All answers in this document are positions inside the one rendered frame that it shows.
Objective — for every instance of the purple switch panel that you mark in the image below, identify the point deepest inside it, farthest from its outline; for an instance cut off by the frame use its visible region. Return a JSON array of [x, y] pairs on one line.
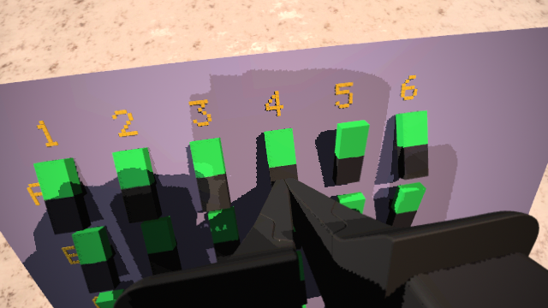
[[107, 178]]

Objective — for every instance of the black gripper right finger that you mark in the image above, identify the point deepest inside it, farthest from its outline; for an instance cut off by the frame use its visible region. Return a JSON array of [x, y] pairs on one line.
[[360, 262]]

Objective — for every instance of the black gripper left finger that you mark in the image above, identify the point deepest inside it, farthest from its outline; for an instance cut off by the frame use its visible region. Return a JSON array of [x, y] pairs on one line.
[[263, 272]]

